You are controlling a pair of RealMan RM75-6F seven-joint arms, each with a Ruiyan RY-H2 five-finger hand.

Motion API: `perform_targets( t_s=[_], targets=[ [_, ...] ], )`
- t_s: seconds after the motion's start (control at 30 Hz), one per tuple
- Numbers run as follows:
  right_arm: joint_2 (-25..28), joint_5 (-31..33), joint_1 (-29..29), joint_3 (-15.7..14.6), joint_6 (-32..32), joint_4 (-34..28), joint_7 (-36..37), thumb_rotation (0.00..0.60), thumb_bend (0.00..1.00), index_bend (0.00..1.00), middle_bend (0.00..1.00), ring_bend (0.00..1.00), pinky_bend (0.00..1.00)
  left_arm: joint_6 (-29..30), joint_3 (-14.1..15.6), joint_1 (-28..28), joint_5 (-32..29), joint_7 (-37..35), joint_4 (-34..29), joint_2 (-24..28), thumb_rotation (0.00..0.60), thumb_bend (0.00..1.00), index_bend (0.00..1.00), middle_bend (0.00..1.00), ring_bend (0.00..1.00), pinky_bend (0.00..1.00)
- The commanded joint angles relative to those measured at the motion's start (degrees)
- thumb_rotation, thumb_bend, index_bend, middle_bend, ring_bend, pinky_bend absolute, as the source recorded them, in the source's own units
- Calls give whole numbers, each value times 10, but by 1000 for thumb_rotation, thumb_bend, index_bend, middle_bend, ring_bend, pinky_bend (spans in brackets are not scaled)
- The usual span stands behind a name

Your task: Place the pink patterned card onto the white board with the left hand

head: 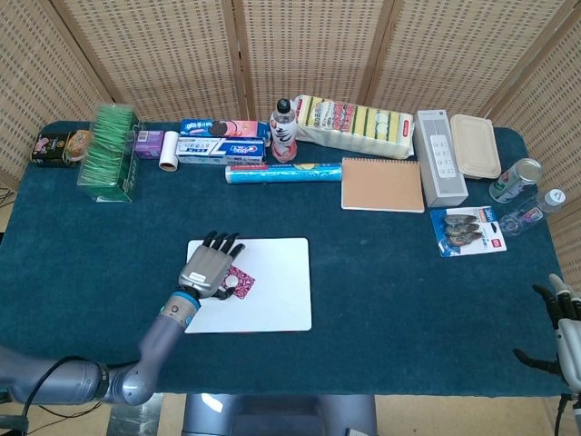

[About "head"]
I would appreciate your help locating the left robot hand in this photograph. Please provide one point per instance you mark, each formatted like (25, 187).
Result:
(204, 270)

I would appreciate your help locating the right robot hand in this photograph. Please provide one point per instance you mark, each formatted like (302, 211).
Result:
(569, 345)

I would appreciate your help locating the pink patterned card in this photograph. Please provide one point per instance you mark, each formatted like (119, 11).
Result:
(244, 284)

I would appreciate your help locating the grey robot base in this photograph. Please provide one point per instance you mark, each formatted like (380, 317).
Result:
(279, 415)

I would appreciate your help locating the white rectangular board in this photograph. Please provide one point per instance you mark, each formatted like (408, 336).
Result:
(272, 290)

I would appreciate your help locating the white toothpaste box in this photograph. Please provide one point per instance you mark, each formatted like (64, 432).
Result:
(220, 151)

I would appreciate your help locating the white paper roll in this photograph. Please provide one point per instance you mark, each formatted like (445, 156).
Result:
(169, 152)

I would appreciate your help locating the blue cling film roll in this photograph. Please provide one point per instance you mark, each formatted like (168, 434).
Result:
(283, 173)

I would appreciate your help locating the purple small box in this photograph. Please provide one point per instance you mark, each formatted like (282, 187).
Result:
(149, 143)

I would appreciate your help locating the blue cookie box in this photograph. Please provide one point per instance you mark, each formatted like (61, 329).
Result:
(222, 128)

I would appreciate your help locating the small clear plastic bottle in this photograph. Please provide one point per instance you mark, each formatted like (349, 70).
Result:
(550, 201)

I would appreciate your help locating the green tea bag box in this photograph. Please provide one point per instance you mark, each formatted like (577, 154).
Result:
(111, 154)

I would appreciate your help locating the binder clips blister pack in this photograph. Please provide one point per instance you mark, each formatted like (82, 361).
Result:
(467, 231)

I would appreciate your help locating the pink drink bottle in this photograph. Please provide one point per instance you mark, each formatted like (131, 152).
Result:
(283, 136)

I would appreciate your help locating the blue table cloth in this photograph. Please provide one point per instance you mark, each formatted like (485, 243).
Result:
(363, 295)

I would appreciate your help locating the green drink can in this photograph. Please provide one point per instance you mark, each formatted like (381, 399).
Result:
(515, 179)

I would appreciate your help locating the dark snack packet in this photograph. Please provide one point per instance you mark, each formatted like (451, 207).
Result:
(50, 150)

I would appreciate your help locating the brown spiral notebook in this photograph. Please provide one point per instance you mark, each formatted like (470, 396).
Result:
(382, 185)

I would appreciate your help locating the yellow sponge pack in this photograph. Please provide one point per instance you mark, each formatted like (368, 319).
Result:
(356, 125)

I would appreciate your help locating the wooden folding screen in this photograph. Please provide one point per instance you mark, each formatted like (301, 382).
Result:
(181, 54)

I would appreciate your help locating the beige lunch container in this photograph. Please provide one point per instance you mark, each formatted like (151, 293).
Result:
(474, 145)

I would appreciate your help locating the grey power strip box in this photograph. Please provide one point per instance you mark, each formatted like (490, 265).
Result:
(440, 159)

